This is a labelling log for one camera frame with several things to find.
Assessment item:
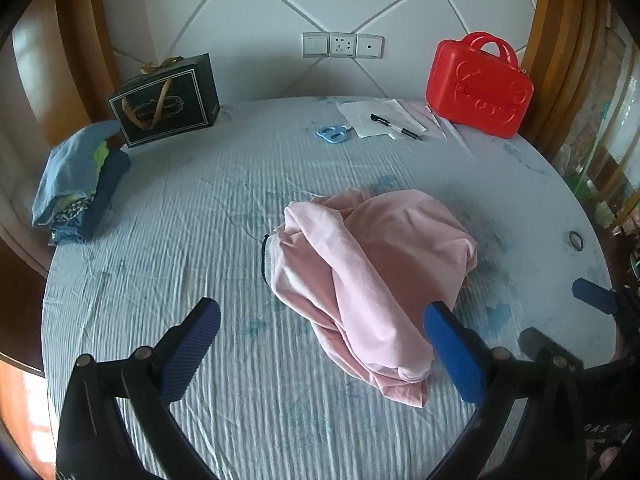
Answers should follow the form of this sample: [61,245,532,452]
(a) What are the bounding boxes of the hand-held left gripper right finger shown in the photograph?
[423,302,587,480]

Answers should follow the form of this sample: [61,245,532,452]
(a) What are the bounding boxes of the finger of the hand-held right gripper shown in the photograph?
[519,327,640,378]
[571,277,640,332]

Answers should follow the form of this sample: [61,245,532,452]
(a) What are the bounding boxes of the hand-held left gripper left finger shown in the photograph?
[55,297,222,480]

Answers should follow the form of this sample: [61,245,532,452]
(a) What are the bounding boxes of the pink garment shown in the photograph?
[262,186,480,409]

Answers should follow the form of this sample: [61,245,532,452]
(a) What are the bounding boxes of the light blue striped tablecloth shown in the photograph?
[42,95,618,480]

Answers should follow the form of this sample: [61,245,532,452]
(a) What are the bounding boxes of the black white patterned garment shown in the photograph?
[49,195,93,246]

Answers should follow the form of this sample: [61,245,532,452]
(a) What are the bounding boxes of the dark blue folded garment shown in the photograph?
[75,147,132,243]

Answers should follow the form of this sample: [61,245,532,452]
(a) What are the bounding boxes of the white paper sheets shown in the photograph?
[400,100,473,152]

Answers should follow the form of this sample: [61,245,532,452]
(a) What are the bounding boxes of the black pen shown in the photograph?
[370,113,423,140]

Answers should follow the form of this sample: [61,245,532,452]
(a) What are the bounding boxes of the red plastic carry case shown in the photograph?
[425,31,535,139]

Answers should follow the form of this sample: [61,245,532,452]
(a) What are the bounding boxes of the white paper sheet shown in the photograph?
[382,98,451,138]
[336,100,401,139]

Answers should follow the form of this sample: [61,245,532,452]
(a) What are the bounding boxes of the black gift bag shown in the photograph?
[107,53,221,149]

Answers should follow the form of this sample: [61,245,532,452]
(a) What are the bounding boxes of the light blue scissors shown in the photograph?
[315,124,354,146]

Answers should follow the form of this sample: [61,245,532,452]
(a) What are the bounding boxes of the wooden wall trim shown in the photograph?
[0,0,126,376]
[520,0,613,161]

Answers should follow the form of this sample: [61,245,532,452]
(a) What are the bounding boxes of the white wall outlet plate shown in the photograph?
[355,34,385,60]

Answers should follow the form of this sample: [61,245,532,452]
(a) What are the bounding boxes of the white wall socket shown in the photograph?
[329,33,357,59]

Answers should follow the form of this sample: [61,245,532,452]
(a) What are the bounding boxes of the white wall switch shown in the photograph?
[301,32,331,58]

